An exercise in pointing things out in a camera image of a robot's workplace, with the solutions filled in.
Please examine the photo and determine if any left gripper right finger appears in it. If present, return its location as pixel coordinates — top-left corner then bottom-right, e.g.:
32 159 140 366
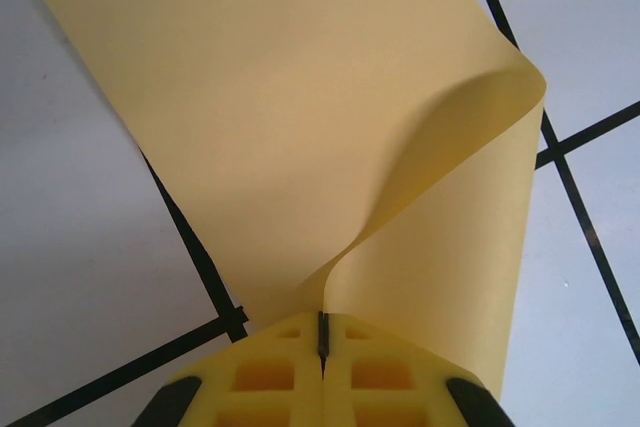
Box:
322 311 512 427

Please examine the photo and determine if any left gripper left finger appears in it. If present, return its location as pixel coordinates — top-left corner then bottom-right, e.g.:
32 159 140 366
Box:
139 310 325 427

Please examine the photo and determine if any yellow paper sheet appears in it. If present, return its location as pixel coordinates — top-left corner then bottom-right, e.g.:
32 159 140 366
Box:
12 0 547 401

